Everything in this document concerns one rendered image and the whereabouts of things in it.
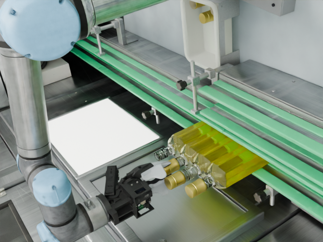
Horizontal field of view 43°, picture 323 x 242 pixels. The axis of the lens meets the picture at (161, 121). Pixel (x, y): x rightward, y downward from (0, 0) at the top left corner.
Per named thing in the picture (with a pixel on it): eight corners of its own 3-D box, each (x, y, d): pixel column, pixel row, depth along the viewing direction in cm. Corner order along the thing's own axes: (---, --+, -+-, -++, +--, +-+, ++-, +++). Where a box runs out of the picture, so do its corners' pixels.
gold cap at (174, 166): (172, 165, 113) (159, 172, 111) (171, 155, 111) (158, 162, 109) (180, 172, 110) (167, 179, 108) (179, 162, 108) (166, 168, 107)
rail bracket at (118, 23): (133, 41, 180) (87, 57, 170) (127, 3, 171) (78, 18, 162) (139, 44, 176) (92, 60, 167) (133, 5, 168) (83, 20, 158)
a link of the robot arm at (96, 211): (82, 219, 102) (76, 195, 98) (99, 210, 104) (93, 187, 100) (96, 237, 97) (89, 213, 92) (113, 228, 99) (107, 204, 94)
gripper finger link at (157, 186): (181, 192, 108) (152, 204, 104) (168, 180, 113) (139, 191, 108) (181, 183, 107) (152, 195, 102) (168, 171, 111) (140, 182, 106)
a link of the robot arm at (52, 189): (20, 167, 90) (33, 203, 96) (36, 196, 82) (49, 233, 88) (55, 153, 93) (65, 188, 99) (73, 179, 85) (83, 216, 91)
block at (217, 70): (227, 89, 130) (210, 96, 127) (227, 61, 125) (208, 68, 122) (235, 92, 127) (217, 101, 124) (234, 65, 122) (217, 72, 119)
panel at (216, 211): (109, 101, 176) (34, 131, 162) (108, 95, 175) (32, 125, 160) (264, 219, 110) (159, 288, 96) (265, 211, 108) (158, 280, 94)
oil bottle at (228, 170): (263, 150, 116) (204, 183, 107) (263, 133, 113) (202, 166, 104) (278, 159, 112) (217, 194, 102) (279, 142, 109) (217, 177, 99)
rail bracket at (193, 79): (211, 102, 128) (178, 116, 123) (208, 52, 119) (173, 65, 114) (217, 105, 126) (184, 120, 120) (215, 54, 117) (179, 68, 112)
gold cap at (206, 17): (209, 8, 130) (198, 11, 128) (216, 10, 127) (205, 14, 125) (209, 18, 132) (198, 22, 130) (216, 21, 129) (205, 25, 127)
